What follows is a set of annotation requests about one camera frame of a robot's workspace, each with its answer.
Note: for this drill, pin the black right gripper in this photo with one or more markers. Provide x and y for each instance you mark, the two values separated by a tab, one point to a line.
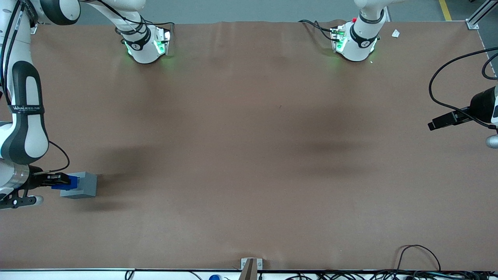
39	180

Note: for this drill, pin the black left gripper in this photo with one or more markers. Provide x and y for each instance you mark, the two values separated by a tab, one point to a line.
481	105

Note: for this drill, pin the blue plastic part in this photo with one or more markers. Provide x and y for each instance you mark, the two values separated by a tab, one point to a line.
74	186

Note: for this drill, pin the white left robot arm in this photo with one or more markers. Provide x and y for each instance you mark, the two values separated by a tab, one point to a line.
356	42

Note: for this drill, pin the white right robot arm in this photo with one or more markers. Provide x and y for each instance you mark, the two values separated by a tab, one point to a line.
27	128

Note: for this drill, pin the gray square base block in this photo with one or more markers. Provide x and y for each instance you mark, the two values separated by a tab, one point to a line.
87	188

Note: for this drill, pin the brown table cover sheet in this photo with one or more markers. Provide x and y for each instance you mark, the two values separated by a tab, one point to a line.
249	155

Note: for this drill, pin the aluminium frame profile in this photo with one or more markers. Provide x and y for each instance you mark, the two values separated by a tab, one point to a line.
34	28
482	13

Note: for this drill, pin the metal mounting bracket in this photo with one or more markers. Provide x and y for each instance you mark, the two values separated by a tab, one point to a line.
260	264

